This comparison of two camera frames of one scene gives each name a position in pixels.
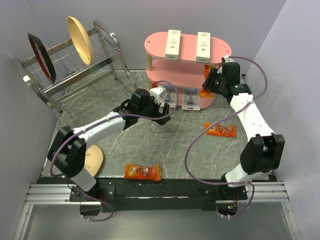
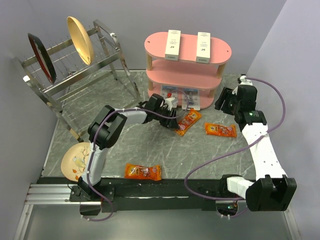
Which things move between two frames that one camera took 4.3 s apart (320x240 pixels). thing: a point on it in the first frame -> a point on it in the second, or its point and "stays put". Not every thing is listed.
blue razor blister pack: [169, 96] stays put
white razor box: [173, 45] stays put
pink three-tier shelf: [186, 72] stays put
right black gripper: [208, 84] -> [226, 94]
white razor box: [203, 47] stays put
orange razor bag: [205, 93] -> [188, 122]
